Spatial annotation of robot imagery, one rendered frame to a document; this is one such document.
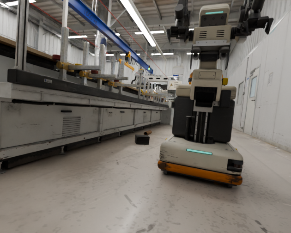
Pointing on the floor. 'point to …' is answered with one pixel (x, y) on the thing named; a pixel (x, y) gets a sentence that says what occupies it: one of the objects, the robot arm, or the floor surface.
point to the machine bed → (51, 116)
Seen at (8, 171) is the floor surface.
